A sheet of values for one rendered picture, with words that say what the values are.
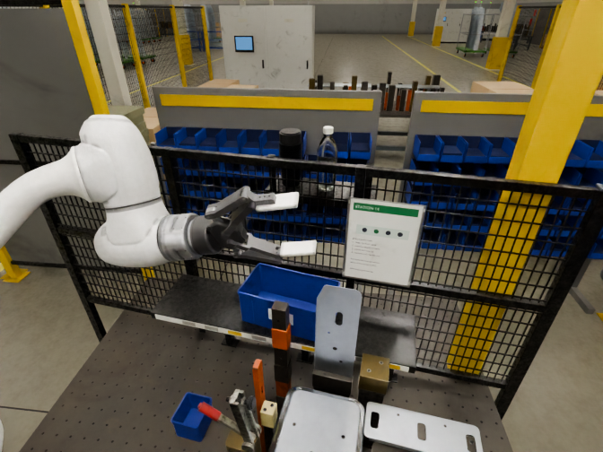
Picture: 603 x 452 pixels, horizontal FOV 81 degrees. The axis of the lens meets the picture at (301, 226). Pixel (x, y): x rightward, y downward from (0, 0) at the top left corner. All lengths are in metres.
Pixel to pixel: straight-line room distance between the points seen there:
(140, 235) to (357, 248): 0.70
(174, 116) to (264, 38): 4.52
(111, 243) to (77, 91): 1.93
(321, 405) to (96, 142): 0.84
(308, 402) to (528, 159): 0.88
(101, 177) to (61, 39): 1.93
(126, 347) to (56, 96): 1.62
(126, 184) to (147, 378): 1.06
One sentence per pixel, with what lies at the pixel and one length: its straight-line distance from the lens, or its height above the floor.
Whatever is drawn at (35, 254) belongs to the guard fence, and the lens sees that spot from 3.55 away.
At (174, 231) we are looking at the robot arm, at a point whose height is 1.59.
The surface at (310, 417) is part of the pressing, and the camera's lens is 1.08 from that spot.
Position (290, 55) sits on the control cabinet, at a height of 1.25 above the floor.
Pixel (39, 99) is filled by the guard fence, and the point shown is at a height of 1.47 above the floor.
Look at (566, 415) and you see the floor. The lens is 2.68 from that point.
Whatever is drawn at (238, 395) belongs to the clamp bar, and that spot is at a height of 1.21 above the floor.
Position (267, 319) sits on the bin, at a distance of 1.20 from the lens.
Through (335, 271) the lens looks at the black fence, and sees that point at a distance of 1.25.
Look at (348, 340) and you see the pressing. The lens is 1.03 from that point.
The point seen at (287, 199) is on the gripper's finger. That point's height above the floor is 1.67.
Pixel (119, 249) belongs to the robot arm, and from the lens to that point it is 0.74.
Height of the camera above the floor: 1.93
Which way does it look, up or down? 31 degrees down
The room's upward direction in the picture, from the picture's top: straight up
